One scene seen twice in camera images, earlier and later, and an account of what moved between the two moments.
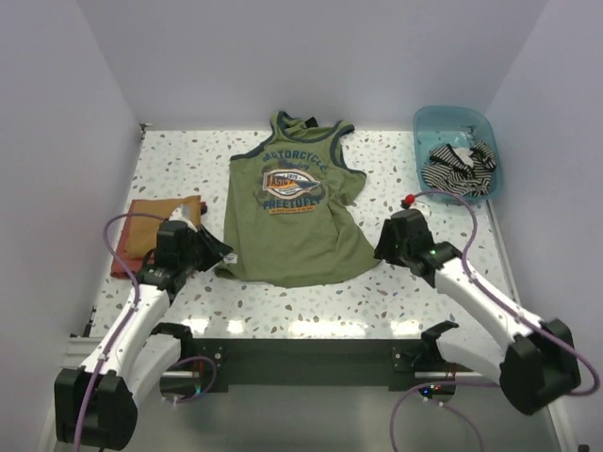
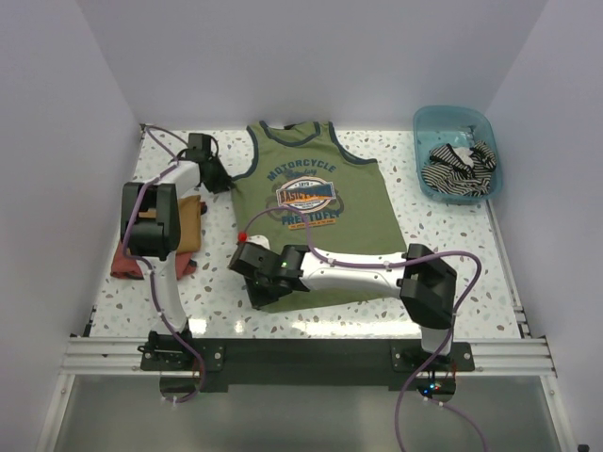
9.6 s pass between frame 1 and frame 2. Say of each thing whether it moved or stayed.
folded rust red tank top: stayed
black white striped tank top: stayed
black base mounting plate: stayed
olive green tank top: moved
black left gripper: moved
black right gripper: moved
